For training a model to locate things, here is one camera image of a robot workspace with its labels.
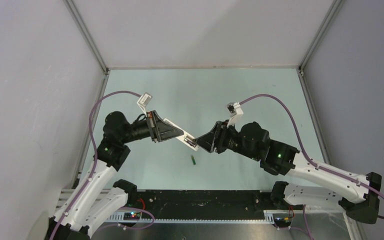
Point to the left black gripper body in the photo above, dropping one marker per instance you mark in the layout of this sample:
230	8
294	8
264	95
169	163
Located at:
154	132

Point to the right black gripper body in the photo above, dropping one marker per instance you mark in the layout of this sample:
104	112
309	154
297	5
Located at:
223	133

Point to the white remote control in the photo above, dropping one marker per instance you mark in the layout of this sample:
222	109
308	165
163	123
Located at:
185	135

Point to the green AA battery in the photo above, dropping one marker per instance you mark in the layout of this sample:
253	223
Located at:
193	160

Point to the black AA battery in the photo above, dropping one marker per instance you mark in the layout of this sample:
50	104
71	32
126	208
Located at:
189	142

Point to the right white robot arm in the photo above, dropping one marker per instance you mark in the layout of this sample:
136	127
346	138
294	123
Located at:
351	193

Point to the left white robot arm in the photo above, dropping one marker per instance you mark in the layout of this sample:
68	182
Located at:
99	172

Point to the left electronics board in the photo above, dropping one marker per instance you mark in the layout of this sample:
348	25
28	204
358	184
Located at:
132	216

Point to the electronics board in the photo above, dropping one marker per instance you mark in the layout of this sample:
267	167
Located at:
282	222
132	216

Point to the right electronics board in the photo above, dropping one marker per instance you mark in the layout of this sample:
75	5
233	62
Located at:
282	222

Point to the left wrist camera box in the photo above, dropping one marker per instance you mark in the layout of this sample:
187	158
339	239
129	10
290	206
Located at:
143	101

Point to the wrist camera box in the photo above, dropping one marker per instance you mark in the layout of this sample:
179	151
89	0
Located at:
143	101
236	113

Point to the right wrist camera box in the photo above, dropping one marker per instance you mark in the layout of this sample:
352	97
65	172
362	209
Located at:
236	113

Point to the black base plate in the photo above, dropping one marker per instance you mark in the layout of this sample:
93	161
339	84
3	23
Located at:
208	205

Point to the aluminium frame rail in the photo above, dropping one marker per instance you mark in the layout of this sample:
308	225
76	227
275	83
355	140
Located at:
126	207

